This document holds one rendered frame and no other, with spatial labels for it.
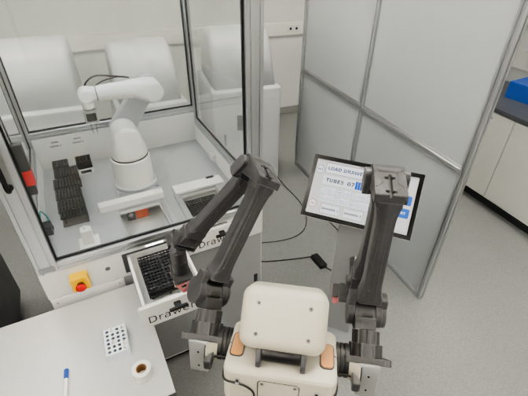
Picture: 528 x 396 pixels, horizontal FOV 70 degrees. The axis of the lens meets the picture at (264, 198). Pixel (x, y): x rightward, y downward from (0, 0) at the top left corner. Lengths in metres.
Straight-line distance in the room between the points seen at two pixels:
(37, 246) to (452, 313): 2.49
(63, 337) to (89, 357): 0.16
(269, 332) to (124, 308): 0.98
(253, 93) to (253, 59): 0.14
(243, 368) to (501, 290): 2.54
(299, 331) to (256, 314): 0.11
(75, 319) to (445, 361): 2.05
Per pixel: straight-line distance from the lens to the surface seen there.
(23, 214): 1.62
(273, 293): 0.93
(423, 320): 2.83
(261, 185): 1.01
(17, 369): 1.78
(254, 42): 1.54
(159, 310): 1.57
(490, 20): 2.20
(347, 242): 2.04
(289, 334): 0.94
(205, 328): 1.07
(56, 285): 1.84
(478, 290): 3.19
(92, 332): 1.76
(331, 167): 1.87
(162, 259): 1.76
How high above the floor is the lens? 2.09
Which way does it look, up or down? 35 degrees down
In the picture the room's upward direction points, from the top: 1 degrees clockwise
